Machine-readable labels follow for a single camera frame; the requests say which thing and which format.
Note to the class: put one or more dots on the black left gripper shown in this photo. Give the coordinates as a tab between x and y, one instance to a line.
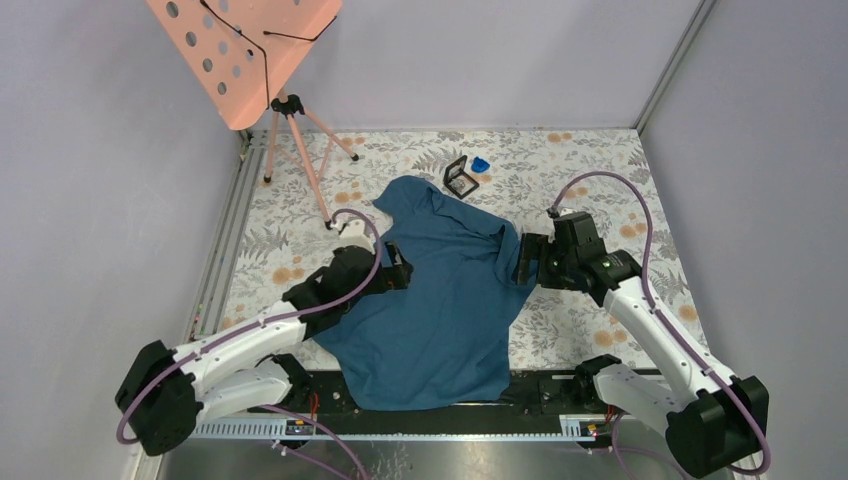
394	277

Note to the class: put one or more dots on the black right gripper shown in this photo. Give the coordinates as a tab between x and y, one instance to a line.
537	246

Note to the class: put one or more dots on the blue shirt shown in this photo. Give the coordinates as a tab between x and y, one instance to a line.
443	339

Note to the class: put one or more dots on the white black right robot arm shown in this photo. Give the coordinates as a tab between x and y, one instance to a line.
709	417

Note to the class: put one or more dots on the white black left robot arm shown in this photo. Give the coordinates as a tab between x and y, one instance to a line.
169	391

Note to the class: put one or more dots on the small blue brooch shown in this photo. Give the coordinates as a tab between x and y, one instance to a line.
480	165

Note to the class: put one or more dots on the black square brooch box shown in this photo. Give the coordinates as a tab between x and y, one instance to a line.
457	181

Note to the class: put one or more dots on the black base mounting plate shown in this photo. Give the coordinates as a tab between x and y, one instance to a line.
533	392

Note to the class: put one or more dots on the pink music stand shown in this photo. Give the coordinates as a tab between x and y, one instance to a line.
243	53

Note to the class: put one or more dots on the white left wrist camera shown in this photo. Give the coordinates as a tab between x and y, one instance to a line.
354	233

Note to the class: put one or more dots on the white slotted cable duct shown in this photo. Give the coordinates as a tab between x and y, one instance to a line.
423	426

